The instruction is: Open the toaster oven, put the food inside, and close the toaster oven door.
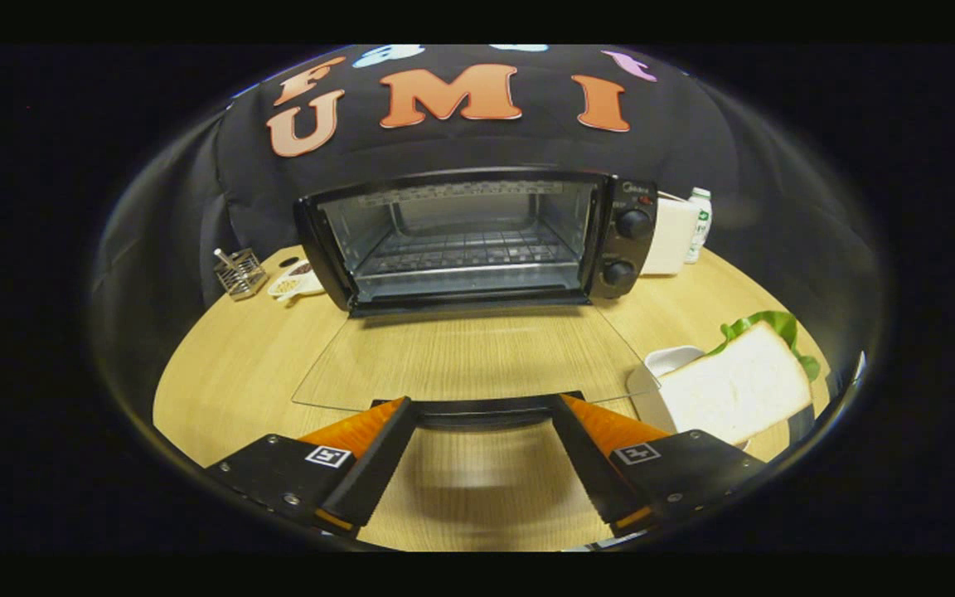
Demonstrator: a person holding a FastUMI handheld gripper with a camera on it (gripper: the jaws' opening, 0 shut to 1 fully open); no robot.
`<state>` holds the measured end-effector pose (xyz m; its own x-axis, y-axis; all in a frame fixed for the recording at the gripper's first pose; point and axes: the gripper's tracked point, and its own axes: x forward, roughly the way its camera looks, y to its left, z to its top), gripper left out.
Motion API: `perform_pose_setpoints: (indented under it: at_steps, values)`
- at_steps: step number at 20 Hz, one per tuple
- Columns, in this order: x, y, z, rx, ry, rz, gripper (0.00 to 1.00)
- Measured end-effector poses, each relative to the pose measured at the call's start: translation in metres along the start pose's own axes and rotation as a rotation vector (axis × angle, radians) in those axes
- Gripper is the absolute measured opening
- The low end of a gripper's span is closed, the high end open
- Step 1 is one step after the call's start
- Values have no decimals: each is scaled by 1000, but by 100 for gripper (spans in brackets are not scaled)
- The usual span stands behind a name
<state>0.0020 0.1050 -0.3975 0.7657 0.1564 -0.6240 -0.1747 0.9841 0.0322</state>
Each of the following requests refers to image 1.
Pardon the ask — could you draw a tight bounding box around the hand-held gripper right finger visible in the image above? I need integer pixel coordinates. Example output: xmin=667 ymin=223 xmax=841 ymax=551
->
xmin=552 ymin=394 xmax=768 ymax=536

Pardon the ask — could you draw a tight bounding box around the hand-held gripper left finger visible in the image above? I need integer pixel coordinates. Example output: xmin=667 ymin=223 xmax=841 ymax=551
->
xmin=204 ymin=396 xmax=420 ymax=540

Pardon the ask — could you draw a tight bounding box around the lettuce bread sandwich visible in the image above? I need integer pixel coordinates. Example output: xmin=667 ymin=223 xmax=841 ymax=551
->
xmin=658 ymin=311 xmax=822 ymax=446

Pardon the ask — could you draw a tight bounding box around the black toaster oven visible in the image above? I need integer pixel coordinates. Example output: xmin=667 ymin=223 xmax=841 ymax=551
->
xmin=291 ymin=168 xmax=662 ymax=432

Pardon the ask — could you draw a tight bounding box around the white pop-up toaster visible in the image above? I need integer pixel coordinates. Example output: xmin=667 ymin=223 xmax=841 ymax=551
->
xmin=642 ymin=192 xmax=700 ymax=276

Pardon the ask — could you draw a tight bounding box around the white square tray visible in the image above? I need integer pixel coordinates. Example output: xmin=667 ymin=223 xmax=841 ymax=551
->
xmin=627 ymin=344 xmax=817 ymax=453

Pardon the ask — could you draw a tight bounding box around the small white snack dish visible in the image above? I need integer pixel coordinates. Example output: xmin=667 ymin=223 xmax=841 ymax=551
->
xmin=268 ymin=260 xmax=325 ymax=301

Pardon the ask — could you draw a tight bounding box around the white bottle green label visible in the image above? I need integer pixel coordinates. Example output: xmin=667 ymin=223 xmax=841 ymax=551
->
xmin=683 ymin=187 xmax=713 ymax=265

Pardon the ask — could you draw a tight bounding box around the metal wire basket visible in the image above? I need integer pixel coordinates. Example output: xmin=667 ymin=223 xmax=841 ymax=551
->
xmin=212 ymin=247 xmax=269 ymax=301

